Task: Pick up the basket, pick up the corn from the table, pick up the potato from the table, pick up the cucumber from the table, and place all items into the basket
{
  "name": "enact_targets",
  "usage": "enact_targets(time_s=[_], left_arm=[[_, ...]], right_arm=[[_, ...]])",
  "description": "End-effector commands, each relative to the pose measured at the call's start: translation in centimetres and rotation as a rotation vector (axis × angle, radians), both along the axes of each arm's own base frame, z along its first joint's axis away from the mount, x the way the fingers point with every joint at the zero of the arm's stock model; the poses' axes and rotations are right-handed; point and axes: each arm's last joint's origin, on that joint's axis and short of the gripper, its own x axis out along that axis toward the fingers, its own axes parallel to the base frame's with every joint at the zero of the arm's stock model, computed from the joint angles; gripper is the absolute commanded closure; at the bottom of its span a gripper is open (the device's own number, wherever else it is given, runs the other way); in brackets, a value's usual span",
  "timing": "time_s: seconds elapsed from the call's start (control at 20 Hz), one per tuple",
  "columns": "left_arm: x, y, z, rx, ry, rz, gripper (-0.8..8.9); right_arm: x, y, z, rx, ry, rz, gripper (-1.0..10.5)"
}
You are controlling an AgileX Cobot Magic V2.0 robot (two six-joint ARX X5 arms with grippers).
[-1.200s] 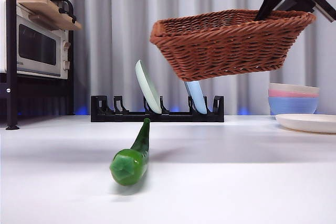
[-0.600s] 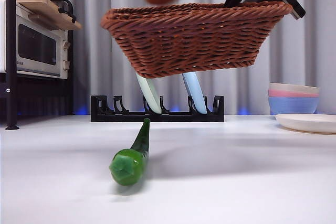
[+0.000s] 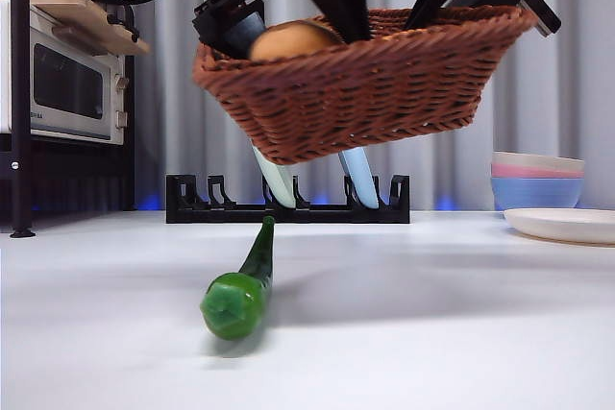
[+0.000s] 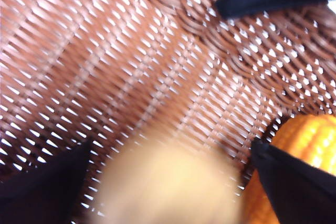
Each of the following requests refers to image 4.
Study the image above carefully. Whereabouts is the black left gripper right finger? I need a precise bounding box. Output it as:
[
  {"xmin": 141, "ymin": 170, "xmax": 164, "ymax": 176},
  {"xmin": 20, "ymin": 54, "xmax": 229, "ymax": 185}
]
[{"xmin": 250, "ymin": 138, "xmax": 336, "ymax": 224}]

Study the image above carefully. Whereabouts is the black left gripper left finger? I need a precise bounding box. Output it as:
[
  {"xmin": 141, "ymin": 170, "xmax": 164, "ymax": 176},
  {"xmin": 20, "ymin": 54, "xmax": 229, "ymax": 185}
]
[{"xmin": 0, "ymin": 137, "xmax": 92, "ymax": 224}]

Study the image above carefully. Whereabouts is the orange corn cob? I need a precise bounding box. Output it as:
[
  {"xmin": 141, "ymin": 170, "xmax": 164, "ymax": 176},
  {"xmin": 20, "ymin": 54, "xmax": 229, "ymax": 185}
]
[{"xmin": 244, "ymin": 113, "xmax": 336, "ymax": 224}]

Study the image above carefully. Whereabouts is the brown potato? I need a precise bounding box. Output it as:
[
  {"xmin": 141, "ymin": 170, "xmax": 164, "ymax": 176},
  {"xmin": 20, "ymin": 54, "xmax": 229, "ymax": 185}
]
[{"xmin": 89, "ymin": 140, "xmax": 245, "ymax": 224}]

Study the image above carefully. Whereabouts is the brown wicker basket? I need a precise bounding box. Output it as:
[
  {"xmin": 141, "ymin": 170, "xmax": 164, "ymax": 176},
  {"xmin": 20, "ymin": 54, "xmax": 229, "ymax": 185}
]
[{"xmin": 0, "ymin": 0, "xmax": 336, "ymax": 224}]

